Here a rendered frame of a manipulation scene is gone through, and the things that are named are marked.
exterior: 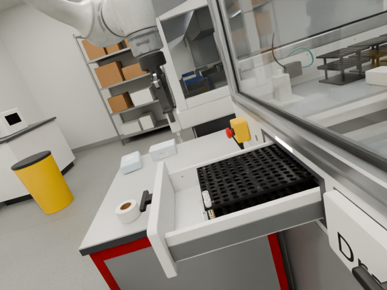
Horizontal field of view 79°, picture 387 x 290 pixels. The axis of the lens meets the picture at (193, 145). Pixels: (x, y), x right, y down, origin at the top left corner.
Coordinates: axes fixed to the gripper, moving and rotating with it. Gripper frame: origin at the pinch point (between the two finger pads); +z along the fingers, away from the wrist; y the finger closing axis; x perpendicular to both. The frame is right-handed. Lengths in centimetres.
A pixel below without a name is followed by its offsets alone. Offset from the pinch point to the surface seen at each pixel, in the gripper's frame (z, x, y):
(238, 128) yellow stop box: 10.3, 18.9, -5.5
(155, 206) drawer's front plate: 6.6, -3.0, 33.4
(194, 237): 11.8, 3.2, 38.1
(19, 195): 88, -278, -204
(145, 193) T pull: 8.3, -7.4, 24.8
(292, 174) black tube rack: 9.7, 23.9, 30.0
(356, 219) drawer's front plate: 7, 26, 47
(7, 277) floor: 99, -183, -63
